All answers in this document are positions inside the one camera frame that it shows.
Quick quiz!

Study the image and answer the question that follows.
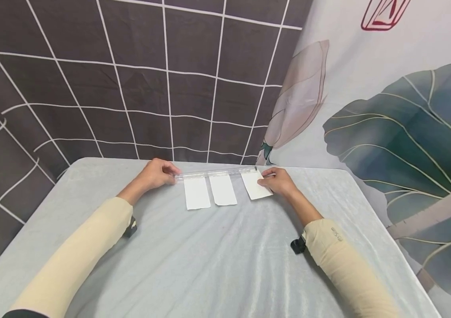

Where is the person's left hand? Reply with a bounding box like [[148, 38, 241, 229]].
[[138, 158, 182, 191]]

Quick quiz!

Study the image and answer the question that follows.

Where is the clear plastic ruler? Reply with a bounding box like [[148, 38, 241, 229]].
[[174, 166, 259, 179]]

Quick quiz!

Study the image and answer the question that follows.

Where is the white paper slip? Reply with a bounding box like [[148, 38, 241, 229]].
[[241, 171, 274, 201], [209, 175, 238, 206], [183, 176, 212, 210]]

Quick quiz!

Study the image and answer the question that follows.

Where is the person's right hand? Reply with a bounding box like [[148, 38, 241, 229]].
[[257, 167, 299, 199]]

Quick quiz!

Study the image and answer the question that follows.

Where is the person's right forearm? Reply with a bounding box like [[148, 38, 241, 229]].
[[287, 188, 403, 318]]

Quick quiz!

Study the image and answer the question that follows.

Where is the person's left forearm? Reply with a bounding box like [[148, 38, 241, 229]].
[[9, 180, 149, 318]]

